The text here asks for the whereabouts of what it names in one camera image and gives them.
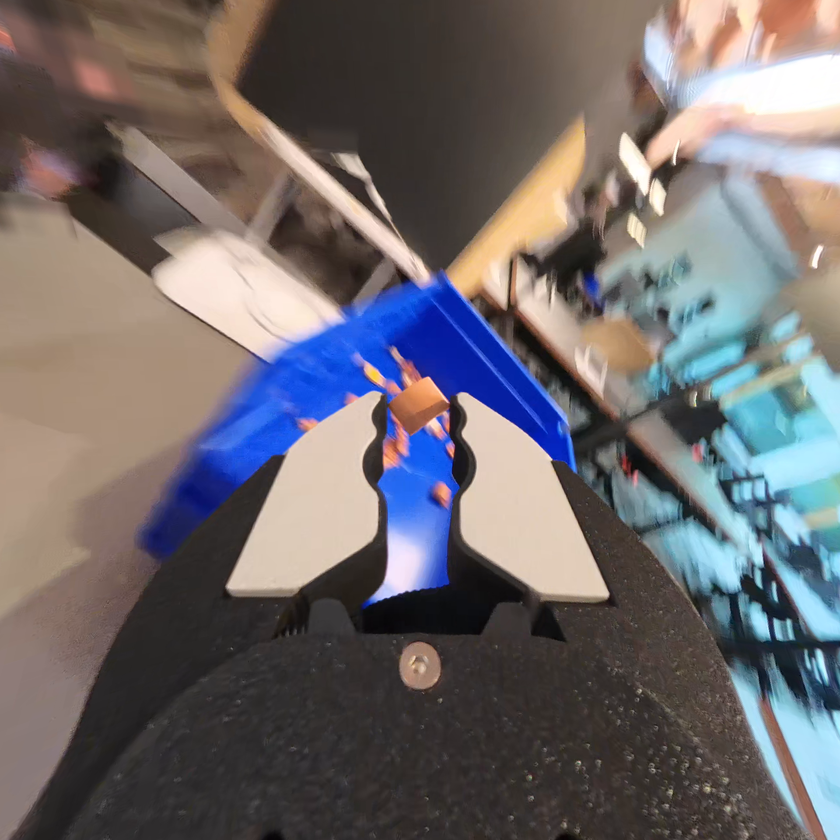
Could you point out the white metal stand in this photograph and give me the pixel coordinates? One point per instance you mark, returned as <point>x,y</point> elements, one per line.
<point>328,177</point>

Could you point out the scattered small orange bricks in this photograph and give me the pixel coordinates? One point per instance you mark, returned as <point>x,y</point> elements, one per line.
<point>394,446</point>

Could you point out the white curved board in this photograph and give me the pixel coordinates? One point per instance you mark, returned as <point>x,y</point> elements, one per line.
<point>236,289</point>

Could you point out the orange square brick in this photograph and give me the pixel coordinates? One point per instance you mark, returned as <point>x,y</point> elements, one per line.
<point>418,404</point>

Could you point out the wooden shelf unit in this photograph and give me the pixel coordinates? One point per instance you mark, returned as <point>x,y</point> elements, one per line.
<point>617,341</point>

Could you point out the black board with wooden edge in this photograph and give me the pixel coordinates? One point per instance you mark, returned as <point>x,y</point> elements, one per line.
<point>433,105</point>

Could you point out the grey desk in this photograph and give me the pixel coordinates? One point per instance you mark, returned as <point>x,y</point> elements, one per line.
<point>79,394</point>

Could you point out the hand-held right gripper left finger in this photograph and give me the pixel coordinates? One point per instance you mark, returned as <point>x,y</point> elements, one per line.
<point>309,519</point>

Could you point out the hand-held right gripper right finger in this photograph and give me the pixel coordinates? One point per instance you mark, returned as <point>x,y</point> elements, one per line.
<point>525,512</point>

